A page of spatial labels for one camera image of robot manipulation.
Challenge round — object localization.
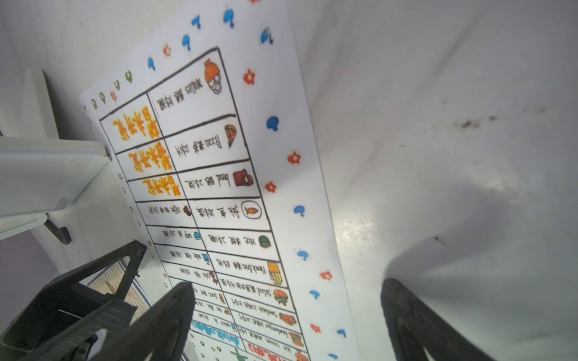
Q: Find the large white board front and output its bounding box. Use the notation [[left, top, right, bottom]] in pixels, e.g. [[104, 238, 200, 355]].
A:
[[1, 69, 109, 239]]

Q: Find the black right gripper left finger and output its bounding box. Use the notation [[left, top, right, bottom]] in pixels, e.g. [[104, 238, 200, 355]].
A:
[[92, 282, 195, 360]]

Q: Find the black allen key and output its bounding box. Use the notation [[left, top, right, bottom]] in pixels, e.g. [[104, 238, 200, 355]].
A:
[[44, 218, 72, 245]]

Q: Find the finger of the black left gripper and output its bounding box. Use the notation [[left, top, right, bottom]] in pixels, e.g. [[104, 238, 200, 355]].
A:
[[1, 241, 147, 360]]

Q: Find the dotted table price menu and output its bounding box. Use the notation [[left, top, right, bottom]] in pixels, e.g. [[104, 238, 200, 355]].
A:
[[80, 1, 360, 360]]

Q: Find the large dim sum menu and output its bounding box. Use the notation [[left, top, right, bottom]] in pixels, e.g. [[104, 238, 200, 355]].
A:
[[86, 261, 152, 323]]

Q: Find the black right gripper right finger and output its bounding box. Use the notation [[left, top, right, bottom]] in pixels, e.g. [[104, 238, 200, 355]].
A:
[[381, 278, 492, 360]]

